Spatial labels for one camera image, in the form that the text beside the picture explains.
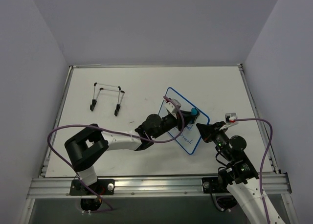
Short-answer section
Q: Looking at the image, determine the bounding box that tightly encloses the blue bone shaped eraser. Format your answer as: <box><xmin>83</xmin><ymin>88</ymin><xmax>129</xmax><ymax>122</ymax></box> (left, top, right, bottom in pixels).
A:
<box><xmin>191</xmin><ymin>108</ymin><xmax>200</xmax><ymax>116</ymax></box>

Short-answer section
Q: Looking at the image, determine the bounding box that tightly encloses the blue framed small whiteboard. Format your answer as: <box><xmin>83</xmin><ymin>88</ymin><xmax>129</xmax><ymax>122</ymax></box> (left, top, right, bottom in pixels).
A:
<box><xmin>165</xmin><ymin>87</ymin><xmax>210</xmax><ymax>155</ymax></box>

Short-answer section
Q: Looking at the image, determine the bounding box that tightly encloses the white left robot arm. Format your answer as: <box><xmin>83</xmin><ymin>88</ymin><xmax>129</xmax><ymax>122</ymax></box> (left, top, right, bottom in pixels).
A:
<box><xmin>65</xmin><ymin>108</ymin><xmax>200</xmax><ymax>194</ymax></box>

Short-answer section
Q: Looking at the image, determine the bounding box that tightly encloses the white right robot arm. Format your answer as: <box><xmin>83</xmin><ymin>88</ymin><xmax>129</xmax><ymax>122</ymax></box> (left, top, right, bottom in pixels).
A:
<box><xmin>196</xmin><ymin>121</ymin><xmax>284</xmax><ymax>224</ymax></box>

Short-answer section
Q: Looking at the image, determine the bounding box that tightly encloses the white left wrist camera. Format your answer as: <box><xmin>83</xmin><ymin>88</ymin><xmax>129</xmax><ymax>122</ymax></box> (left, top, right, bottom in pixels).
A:
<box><xmin>163</xmin><ymin>96</ymin><xmax>181</xmax><ymax>115</ymax></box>

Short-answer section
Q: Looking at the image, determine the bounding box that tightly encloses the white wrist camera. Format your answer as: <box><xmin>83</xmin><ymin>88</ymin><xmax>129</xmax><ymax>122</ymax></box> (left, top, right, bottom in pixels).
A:
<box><xmin>163</xmin><ymin>96</ymin><xmax>181</xmax><ymax>115</ymax></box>
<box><xmin>220</xmin><ymin>112</ymin><xmax>238</xmax><ymax>130</ymax></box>

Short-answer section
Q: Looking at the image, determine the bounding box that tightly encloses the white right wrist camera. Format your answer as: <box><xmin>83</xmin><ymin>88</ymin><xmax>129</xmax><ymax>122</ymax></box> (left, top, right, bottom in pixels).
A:
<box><xmin>220</xmin><ymin>112</ymin><xmax>238</xmax><ymax>130</ymax></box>

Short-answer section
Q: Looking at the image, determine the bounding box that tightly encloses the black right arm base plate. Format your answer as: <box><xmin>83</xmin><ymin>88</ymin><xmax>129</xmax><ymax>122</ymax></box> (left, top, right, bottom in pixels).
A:
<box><xmin>201</xmin><ymin>175</ymin><xmax>234</xmax><ymax>194</ymax></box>

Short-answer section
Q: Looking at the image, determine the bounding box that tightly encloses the aluminium front rail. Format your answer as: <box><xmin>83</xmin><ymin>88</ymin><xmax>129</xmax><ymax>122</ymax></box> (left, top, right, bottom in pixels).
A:
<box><xmin>26</xmin><ymin>173</ymin><xmax>291</xmax><ymax>199</ymax></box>

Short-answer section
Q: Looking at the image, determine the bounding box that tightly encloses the wire whiteboard stand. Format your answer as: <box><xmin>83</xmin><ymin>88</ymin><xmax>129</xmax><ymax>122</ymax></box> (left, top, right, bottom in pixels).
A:
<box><xmin>89</xmin><ymin>82</ymin><xmax>125</xmax><ymax>116</ymax></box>

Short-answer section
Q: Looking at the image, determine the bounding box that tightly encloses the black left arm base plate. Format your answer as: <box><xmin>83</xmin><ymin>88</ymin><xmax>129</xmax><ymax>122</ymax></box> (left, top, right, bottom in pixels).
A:
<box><xmin>69</xmin><ymin>179</ymin><xmax>115</xmax><ymax>196</ymax></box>

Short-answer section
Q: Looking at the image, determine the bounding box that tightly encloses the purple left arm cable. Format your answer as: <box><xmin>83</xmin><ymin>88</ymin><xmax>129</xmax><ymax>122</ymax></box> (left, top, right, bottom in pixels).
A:
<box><xmin>47</xmin><ymin>95</ymin><xmax>185</xmax><ymax>214</ymax></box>

